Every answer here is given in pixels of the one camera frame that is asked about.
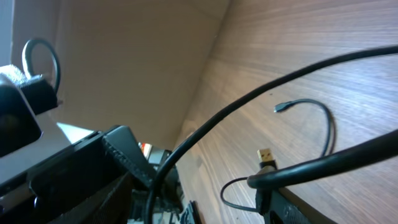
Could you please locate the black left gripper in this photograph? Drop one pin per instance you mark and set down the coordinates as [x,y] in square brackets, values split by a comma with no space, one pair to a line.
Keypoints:
[103,178]

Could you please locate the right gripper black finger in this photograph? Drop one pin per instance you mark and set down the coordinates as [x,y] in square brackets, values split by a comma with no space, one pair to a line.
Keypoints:
[282,206]

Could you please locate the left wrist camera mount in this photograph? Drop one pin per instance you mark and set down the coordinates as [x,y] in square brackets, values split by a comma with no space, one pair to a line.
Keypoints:
[22,99]

